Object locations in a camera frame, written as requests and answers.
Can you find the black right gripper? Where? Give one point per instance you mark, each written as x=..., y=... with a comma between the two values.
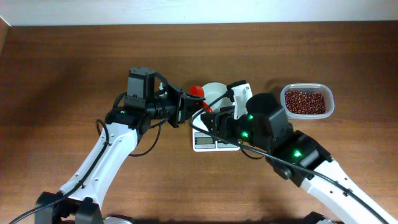
x=222, y=119

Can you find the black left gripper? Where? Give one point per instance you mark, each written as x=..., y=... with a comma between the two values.
x=184, y=101

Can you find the red plastic measuring scoop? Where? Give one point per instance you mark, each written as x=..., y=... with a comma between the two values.
x=198, y=91

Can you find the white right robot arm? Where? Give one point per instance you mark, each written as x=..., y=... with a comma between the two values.
x=293, y=155

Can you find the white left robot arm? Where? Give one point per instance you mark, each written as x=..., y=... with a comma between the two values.
x=119, y=134

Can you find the white round bowl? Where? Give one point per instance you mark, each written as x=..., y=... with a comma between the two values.
x=212, y=91

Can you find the white digital kitchen scale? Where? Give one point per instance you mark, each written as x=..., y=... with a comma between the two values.
x=205, y=143

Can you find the clear plastic bean container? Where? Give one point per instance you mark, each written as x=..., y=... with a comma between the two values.
x=309, y=88

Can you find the red adzuki beans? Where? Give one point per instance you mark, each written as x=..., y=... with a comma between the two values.
x=299, y=102

